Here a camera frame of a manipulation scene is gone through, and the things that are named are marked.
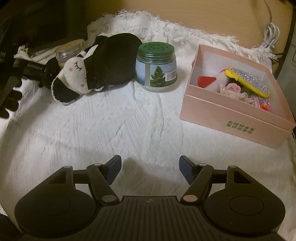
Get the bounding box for black white bunny plush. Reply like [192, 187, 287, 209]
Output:
[51, 45, 104, 105]

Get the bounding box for pink flower hair clip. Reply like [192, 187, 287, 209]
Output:
[219, 83, 248, 102]

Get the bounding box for red white rocket toy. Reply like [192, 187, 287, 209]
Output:
[197, 71, 229, 92]

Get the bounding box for pink tissue packet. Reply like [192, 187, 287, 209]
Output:
[246, 96, 271, 112]

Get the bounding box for yellow round sponge pad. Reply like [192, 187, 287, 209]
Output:
[225, 68, 270, 98]

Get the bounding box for clear candle jar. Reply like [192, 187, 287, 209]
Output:
[54, 39, 85, 69]

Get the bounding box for black monitor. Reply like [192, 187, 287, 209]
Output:
[1, 1, 88, 52]

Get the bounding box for white woven tablecloth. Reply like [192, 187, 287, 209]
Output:
[1, 11, 295, 240]

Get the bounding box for pink cardboard box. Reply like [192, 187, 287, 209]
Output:
[180, 45, 295, 148]

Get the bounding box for green lid glass jar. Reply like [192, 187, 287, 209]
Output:
[135, 42, 178, 92]

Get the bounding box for white coiled cable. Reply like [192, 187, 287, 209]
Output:
[259, 0, 281, 50]

